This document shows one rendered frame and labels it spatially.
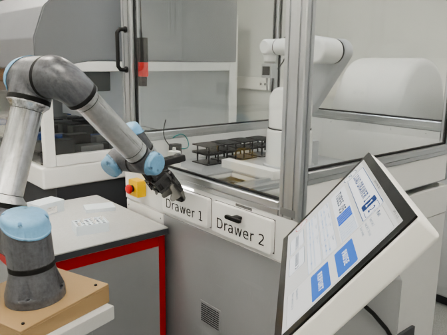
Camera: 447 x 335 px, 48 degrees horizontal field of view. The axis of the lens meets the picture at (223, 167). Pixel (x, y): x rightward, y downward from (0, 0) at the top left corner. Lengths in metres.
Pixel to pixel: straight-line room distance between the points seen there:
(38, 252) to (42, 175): 1.20
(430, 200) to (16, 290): 1.56
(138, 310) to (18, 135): 0.94
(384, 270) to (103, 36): 2.03
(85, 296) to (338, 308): 0.76
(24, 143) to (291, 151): 0.74
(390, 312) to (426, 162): 1.14
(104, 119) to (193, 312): 0.93
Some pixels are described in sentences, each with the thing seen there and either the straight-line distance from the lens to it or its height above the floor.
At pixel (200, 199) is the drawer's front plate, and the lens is 1.82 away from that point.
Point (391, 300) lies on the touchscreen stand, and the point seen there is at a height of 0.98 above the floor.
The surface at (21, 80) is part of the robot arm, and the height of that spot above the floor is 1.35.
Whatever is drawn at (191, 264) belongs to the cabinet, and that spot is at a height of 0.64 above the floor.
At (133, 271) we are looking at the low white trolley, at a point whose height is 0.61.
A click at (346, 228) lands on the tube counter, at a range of 0.97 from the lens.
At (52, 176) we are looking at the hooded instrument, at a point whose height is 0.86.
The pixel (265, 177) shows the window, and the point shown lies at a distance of 1.60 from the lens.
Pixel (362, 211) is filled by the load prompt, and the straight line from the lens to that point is 0.97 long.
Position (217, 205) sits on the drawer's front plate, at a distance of 1.74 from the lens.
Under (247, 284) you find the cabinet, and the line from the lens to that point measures 1.75.
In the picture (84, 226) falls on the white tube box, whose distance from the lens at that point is 1.97.
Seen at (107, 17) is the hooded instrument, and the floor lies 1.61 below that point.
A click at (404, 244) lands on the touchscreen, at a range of 0.79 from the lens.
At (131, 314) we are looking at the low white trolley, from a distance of 2.08.
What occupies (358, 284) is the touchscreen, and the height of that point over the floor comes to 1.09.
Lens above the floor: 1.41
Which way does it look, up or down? 12 degrees down
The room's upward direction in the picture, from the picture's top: 1 degrees clockwise
